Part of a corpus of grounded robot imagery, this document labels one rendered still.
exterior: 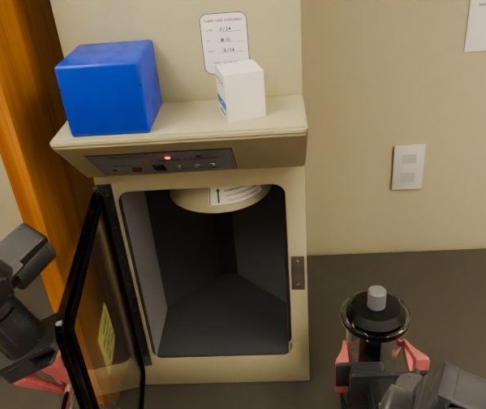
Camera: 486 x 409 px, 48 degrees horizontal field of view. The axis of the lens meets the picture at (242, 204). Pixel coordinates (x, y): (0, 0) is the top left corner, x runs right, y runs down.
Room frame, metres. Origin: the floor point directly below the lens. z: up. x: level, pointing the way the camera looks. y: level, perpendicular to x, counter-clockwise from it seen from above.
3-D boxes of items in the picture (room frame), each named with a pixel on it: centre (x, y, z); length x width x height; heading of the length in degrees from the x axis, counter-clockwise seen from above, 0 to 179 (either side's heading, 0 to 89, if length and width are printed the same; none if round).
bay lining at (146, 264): (0.86, 0.05, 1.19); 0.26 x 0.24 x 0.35; 85
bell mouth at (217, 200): (0.84, 0.03, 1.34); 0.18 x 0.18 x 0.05
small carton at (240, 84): (0.67, -0.01, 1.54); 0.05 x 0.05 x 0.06; 12
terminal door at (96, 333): (0.58, 0.21, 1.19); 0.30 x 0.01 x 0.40; 2
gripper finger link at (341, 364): (0.61, -0.16, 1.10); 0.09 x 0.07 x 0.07; 175
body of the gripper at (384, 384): (0.54, -0.18, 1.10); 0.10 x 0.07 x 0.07; 85
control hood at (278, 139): (0.68, 0.07, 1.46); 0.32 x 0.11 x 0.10; 85
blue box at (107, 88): (0.69, 0.15, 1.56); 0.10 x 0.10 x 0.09; 85
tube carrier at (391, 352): (0.65, -0.19, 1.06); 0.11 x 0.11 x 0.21
